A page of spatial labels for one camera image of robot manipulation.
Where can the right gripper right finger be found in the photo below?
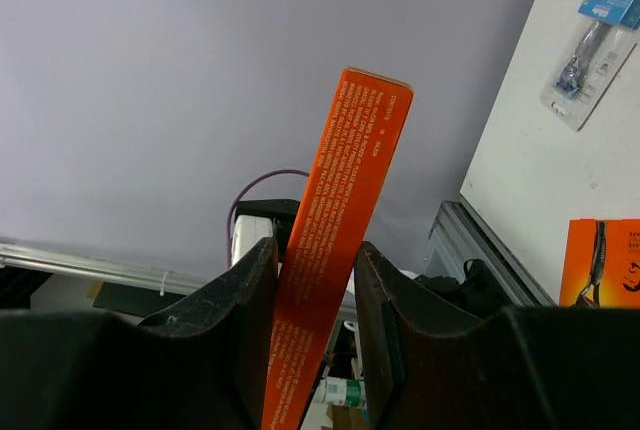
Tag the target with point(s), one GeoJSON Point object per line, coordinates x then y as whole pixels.
{"type": "Point", "coordinates": [430, 365]}

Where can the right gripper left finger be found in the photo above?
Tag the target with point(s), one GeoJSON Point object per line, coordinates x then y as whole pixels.
{"type": "Point", "coordinates": [200, 363]}

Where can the orange fusion box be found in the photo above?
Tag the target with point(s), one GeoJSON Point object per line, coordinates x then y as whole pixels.
{"type": "Point", "coordinates": [601, 266]}
{"type": "Point", "coordinates": [361, 134]}

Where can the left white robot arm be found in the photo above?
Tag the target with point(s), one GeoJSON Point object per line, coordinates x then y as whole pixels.
{"type": "Point", "coordinates": [252, 220]}

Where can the blue razor blister left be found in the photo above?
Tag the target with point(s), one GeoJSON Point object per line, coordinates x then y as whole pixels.
{"type": "Point", "coordinates": [600, 45]}

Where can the aluminium frame rail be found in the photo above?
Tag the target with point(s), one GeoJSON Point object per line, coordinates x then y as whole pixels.
{"type": "Point", "coordinates": [458, 235]}

